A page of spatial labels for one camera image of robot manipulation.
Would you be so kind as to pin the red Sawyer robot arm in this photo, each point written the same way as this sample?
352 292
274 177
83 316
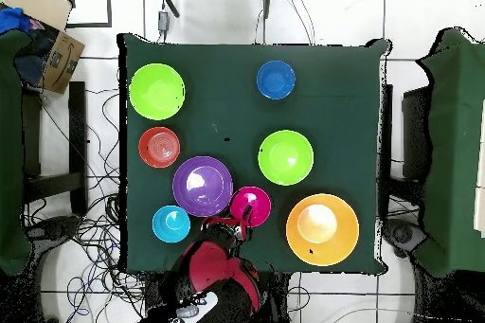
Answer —
219 270

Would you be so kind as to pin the green plastic bowl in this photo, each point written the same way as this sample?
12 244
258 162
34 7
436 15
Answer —
157 92
286 157

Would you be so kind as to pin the dark green tablecloth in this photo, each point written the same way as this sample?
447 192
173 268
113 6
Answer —
341 111

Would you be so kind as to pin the cyan plastic bowl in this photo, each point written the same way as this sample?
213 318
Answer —
170 224

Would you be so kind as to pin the black stool frame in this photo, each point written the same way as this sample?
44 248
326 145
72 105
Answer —
78 129
416 133

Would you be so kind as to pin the black metal frame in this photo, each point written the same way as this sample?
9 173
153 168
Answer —
109 4

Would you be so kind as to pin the brown cardboard box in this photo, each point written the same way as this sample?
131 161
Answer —
62 61

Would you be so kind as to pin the black tripod leg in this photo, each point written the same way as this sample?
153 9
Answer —
267 1
168 1

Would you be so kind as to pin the large orange plastic bowl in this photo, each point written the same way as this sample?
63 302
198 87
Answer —
322 230

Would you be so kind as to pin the green cloth covered table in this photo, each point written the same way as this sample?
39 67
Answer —
9 148
454 148

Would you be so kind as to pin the black pedestal foot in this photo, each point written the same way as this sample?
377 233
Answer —
57 226
403 234

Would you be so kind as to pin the purple plastic bowl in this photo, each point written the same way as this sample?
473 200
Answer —
202 186

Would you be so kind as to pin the blue cloth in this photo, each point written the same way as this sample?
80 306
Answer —
13 20

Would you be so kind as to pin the red-orange plastic bowl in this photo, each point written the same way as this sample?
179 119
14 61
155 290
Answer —
159 147

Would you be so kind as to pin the pink plastic bowl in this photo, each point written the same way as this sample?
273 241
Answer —
259 201

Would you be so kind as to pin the blue plastic bowl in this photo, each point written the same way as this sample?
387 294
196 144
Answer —
276 79

